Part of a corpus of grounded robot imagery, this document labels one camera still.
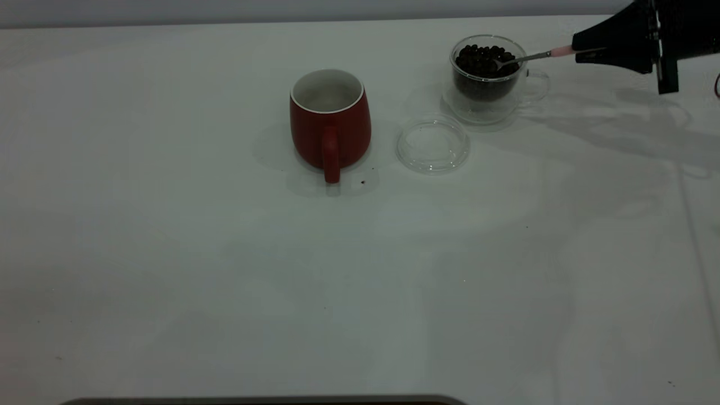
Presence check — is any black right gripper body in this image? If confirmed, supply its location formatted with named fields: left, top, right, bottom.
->
left=651, top=0, right=720, bottom=95

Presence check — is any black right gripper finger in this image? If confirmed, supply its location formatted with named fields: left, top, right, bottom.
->
left=572, top=1, right=656, bottom=52
left=575, top=49, right=656, bottom=75

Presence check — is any pink handled metal spoon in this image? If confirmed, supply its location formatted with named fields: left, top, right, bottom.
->
left=494, top=45, right=580, bottom=71

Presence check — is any red ceramic mug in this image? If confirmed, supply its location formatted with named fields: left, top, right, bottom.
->
left=290, top=69, right=372, bottom=185

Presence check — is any coffee beans pile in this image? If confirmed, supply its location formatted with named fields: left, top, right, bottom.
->
left=453, top=44, right=520, bottom=103

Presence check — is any clear glass saucer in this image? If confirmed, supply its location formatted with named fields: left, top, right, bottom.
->
left=396, top=114, right=471, bottom=174

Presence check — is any clear glass handled cup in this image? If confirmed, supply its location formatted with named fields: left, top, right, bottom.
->
left=442, top=35, right=550, bottom=125

